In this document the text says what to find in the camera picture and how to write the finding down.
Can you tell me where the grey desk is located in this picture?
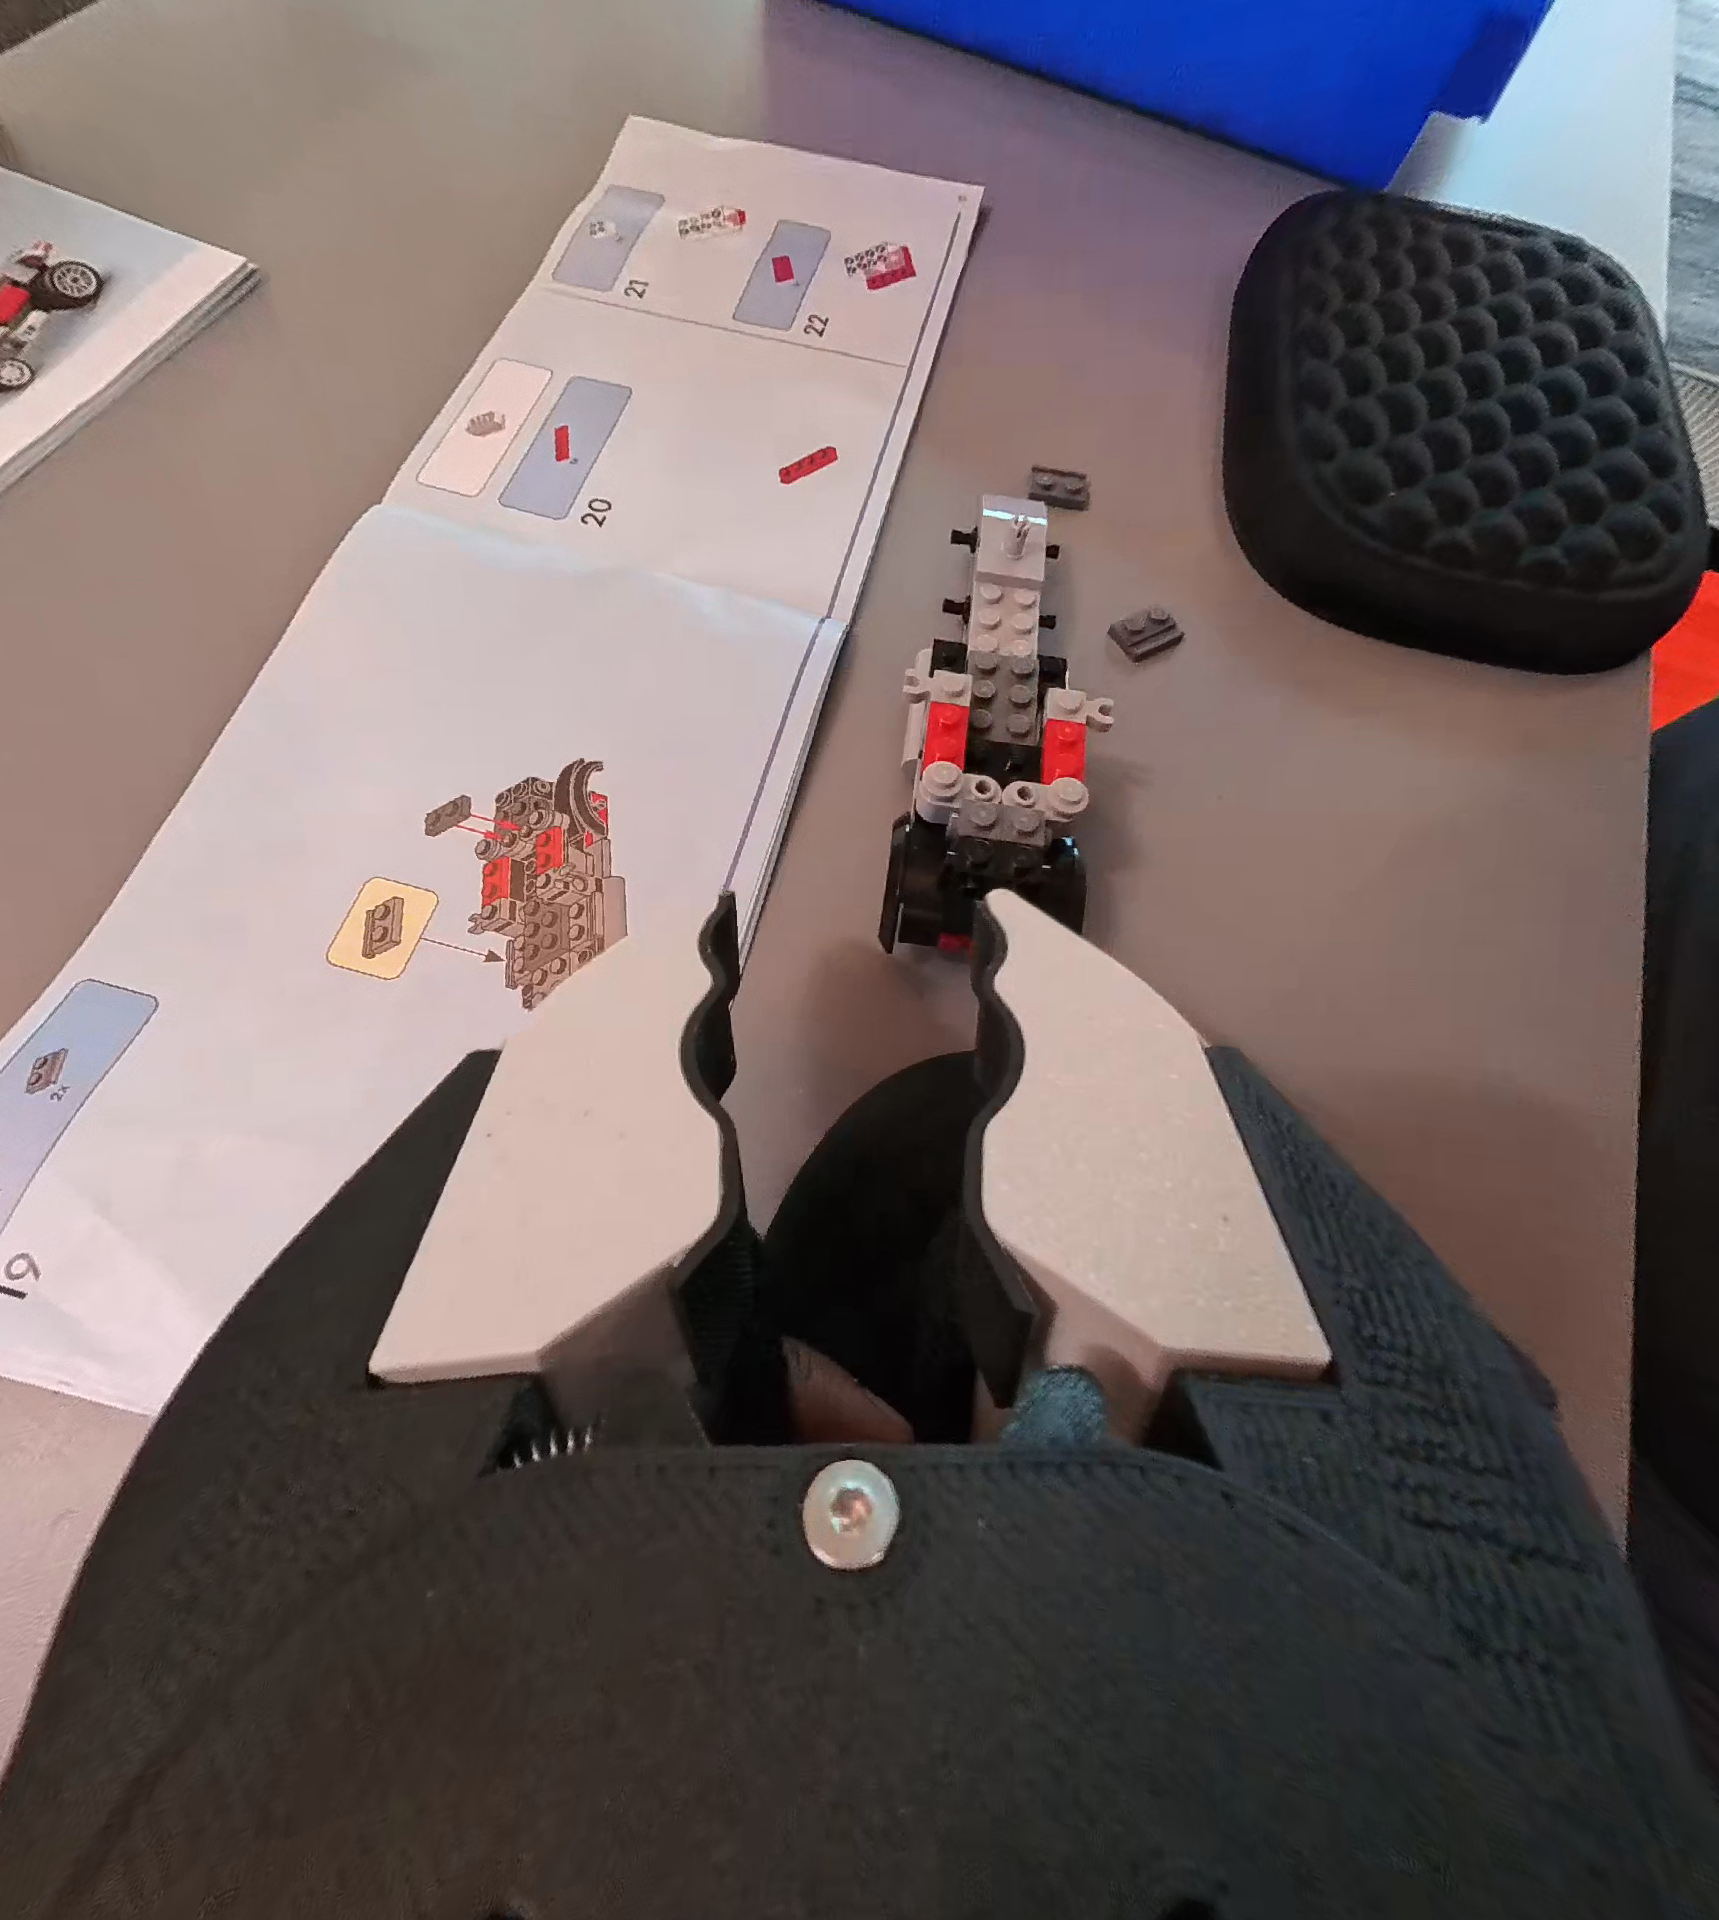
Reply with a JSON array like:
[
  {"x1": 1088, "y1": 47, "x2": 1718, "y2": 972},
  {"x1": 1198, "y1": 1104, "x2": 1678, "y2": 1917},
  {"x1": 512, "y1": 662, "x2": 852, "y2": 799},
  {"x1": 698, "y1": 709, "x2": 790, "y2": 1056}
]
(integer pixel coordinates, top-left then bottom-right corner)
[{"x1": 0, "y1": 0, "x2": 1682, "y2": 1667}]

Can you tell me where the black honeycomb padded case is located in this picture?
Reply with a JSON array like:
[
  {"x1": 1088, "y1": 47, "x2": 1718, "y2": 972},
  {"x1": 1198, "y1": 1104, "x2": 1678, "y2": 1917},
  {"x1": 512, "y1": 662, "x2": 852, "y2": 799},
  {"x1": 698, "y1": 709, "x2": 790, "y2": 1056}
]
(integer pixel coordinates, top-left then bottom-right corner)
[{"x1": 1222, "y1": 186, "x2": 1712, "y2": 677}]

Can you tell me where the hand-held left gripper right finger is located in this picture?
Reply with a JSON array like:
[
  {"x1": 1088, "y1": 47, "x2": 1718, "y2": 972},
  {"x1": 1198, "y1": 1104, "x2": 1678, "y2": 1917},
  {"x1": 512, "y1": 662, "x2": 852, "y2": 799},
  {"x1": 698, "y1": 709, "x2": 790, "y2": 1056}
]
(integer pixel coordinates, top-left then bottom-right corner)
[{"x1": 966, "y1": 886, "x2": 1336, "y2": 1445}]

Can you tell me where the blue plastic bin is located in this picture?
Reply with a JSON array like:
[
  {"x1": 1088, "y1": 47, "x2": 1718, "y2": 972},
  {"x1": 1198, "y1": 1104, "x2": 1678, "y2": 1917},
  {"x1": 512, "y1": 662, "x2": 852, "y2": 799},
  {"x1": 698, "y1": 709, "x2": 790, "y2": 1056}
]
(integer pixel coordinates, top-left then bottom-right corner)
[{"x1": 818, "y1": 0, "x2": 1564, "y2": 191}]

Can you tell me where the closed instruction booklet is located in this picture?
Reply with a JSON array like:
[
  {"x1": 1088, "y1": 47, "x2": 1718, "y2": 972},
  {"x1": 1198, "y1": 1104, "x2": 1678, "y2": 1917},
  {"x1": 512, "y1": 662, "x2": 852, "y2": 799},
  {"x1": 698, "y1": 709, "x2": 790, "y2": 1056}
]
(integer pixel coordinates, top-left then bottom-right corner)
[{"x1": 0, "y1": 131, "x2": 263, "y2": 580}]

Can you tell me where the toy brick car model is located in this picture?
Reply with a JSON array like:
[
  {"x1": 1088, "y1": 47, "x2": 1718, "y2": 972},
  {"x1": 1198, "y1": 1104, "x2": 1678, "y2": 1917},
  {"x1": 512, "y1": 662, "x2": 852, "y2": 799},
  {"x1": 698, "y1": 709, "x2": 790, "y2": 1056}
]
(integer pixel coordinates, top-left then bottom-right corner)
[{"x1": 878, "y1": 494, "x2": 1120, "y2": 961}]

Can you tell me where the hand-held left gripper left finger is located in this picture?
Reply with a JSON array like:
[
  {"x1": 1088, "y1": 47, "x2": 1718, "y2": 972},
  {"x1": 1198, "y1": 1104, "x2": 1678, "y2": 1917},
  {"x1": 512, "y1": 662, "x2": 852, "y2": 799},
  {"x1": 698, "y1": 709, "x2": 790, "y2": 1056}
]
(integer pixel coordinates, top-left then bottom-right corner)
[{"x1": 369, "y1": 892, "x2": 768, "y2": 1450}]

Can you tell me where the open building instruction booklet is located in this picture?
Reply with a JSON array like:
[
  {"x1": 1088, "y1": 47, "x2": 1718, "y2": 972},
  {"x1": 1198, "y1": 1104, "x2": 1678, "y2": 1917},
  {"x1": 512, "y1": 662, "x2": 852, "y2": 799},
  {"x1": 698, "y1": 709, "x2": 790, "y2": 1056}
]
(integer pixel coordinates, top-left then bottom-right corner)
[{"x1": 0, "y1": 113, "x2": 988, "y2": 1416}]

